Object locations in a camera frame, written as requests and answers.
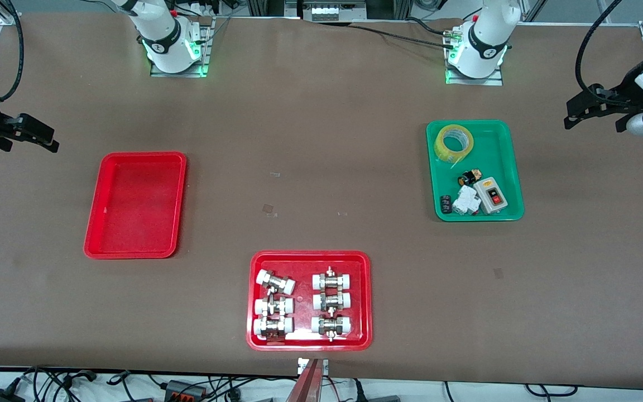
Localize empty-looking red plastic tray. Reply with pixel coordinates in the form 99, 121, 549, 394
83, 152, 188, 260

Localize yellow tape roll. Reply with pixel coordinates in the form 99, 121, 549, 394
434, 124, 475, 166

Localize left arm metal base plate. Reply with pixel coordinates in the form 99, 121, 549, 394
445, 25, 504, 86

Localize white power strip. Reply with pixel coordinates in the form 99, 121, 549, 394
301, 0, 368, 22

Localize white circuit breaker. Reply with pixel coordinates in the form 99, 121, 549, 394
452, 185, 481, 216

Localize grey switch box red button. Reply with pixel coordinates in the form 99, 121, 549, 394
473, 176, 508, 215

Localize red metal bar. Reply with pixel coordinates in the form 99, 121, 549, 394
285, 359, 325, 402

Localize small silver metal bracket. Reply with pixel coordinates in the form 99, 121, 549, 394
297, 358, 329, 376

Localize black box orange connectors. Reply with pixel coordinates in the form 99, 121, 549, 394
164, 380, 208, 402

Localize green plastic tray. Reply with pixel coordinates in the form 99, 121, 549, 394
426, 119, 525, 222

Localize white metal pipe fitting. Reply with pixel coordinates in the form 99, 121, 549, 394
313, 290, 352, 312
311, 314, 352, 342
256, 269, 296, 295
253, 316, 294, 341
254, 296, 294, 317
312, 267, 352, 291

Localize red tray with fittings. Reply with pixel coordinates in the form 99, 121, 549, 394
246, 250, 373, 352

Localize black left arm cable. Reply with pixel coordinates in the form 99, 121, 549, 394
575, 0, 625, 104

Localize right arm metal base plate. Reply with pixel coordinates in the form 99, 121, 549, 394
150, 17, 214, 78

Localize black cable on table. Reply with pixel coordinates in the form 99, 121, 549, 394
348, 17, 452, 49

